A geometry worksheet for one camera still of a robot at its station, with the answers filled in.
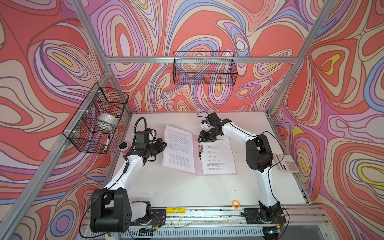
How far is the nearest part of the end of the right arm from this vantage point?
2.47 ft

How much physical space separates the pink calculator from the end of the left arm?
0.71 meters

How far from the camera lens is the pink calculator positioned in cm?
89

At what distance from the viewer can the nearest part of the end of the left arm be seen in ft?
2.03
